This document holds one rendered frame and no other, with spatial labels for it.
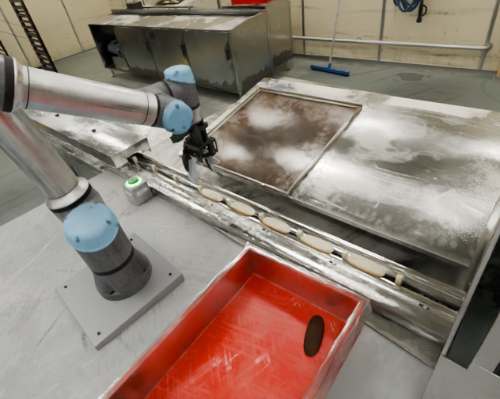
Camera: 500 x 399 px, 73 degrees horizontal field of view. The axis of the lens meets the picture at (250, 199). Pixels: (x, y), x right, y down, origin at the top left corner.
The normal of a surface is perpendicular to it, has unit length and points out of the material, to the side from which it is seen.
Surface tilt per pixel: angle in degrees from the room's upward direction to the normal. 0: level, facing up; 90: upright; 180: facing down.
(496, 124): 10
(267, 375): 0
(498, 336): 90
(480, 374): 90
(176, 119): 91
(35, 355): 0
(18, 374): 0
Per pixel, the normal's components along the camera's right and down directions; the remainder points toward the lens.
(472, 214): -0.25, -0.67
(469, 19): -0.64, 0.55
